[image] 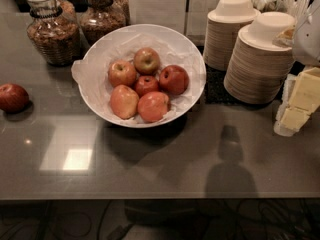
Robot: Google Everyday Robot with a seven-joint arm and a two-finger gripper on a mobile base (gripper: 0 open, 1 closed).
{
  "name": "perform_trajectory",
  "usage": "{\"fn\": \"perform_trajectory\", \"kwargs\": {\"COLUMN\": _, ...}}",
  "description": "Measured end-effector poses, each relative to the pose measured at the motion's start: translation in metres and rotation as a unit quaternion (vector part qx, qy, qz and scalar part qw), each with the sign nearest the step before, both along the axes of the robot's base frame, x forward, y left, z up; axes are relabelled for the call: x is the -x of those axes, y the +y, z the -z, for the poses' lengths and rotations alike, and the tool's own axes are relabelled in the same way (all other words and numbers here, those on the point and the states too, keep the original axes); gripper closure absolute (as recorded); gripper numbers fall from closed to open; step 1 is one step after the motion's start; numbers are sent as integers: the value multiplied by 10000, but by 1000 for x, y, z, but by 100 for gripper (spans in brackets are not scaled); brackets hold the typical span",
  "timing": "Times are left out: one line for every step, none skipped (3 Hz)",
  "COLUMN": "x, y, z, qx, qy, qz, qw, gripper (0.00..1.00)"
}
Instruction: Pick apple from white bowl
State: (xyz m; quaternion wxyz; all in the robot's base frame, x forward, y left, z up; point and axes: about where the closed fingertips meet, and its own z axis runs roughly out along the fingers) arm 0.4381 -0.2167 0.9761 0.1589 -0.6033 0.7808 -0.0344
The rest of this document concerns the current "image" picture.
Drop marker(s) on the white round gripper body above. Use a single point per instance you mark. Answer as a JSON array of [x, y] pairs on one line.
[[308, 42]]

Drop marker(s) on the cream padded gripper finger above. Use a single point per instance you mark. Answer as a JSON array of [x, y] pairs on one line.
[[300, 99], [285, 38]]

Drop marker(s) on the white bowl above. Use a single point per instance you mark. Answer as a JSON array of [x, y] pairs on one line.
[[100, 104]]

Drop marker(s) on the dark red apple right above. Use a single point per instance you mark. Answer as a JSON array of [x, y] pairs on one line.
[[174, 79]]

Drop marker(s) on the yellow-red apple top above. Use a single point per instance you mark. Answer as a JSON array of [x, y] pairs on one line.
[[146, 61]]

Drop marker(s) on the small dark red apple centre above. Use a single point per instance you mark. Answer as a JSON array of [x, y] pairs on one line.
[[146, 84]]

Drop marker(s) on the red apple bottom front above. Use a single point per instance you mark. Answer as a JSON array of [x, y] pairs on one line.
[[153, 106]]

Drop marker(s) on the red-yellow apple upper left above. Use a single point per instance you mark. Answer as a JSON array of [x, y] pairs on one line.
[[121, 72]]

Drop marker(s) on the pale red apple lower left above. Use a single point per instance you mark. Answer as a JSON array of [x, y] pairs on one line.
[[124, 101]]

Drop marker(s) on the white paper bowl liner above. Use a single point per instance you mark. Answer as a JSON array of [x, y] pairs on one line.
[[100, 64]]

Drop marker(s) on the dark red apple on table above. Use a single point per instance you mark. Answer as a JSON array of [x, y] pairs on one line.
[[13, 98]]

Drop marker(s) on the front stack of paper bowls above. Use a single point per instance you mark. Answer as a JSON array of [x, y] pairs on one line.
[[258, 67]]

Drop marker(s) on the stack of paper bowls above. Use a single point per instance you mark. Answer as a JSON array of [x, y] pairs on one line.
[[223, 24], [258, 67]]

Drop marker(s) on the back stack of paper bowls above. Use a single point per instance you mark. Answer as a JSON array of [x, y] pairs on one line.
[[223, 24]]

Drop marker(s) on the right glass granola jar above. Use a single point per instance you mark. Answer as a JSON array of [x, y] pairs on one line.
[[101, 18]]

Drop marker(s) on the glass granola jar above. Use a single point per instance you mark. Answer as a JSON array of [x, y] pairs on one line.
[[101, 18], [54, 34]]

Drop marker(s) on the left glass granola jar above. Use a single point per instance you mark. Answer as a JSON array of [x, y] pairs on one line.
[[54, 34]]

